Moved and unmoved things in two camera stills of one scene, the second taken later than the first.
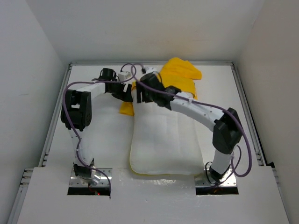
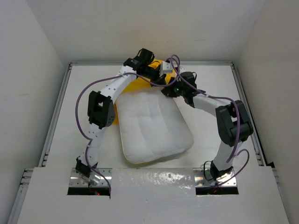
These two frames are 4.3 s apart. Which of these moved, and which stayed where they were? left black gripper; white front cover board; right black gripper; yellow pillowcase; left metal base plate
Moved: left black gripper; right black gripper; yellow pillowcase
Stayed: white front cover board; left metal base plate
